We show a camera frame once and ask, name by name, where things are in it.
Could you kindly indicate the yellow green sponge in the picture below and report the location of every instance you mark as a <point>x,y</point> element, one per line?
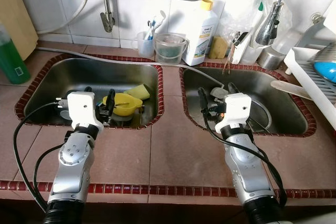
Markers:
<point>139,91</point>

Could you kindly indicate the blue bowl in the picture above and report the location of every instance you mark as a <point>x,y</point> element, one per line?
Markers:
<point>325,72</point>

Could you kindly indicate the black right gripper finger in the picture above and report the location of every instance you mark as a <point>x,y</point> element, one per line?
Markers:
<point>232,89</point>
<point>203,100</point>

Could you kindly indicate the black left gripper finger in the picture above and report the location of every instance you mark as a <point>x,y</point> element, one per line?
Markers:
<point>88,91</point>
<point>109,103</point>

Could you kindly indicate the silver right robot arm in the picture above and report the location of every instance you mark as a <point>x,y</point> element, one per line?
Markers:
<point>247,171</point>

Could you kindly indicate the blue toothbrush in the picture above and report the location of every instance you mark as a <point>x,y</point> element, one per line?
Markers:
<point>151,29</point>

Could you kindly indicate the steel pull-down faucet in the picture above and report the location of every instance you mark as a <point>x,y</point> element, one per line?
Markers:
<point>268,30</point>

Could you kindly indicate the clear plastic bucket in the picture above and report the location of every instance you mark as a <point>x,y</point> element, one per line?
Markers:
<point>170,51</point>

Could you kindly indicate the frosted plastic container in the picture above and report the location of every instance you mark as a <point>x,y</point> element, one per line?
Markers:
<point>294,40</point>

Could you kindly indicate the steel cup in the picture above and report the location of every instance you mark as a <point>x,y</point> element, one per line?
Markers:
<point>272,60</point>

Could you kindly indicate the clear plastic bag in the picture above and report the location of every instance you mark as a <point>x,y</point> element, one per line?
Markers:
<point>239,14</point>

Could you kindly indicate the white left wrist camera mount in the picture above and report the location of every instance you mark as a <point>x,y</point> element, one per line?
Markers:
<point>81,108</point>

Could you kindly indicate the clear toothbrush cup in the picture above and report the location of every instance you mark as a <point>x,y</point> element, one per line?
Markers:
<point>145,48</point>

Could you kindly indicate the cream plastic paddle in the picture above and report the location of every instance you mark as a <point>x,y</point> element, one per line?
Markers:
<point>291,90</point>

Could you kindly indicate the white dish brush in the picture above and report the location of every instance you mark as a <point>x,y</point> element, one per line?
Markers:
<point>242,51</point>

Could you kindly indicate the stainless steel sink basin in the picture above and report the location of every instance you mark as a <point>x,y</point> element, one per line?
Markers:
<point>283,114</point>
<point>63,74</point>

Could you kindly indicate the white detergent bottle yellow cap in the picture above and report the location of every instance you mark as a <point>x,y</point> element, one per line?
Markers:
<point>202,38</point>

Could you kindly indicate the white dish rack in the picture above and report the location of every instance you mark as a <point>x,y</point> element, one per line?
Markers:
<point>302,69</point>

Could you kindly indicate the clear plastic container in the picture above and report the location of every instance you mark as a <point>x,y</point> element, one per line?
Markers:
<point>254,56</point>

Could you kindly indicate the white toothbrush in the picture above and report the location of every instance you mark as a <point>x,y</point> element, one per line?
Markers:
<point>160,19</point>

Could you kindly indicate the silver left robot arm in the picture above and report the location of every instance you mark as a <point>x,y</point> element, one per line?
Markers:
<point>73,171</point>

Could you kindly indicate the stainless steel bowl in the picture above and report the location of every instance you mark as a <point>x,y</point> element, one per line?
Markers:
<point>262,119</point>

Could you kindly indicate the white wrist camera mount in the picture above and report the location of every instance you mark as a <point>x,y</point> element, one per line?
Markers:
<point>81,108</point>
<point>236,111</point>

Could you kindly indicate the steel mixing bowl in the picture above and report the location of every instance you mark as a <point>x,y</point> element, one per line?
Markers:
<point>326,53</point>

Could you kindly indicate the green soap bottle blue cap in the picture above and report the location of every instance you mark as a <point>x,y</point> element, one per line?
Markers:
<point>13,61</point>

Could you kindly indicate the beige water purifier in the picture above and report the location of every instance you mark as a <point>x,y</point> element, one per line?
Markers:
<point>16,14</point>

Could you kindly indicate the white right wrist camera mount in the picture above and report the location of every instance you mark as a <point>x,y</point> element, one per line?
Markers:
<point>236,111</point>

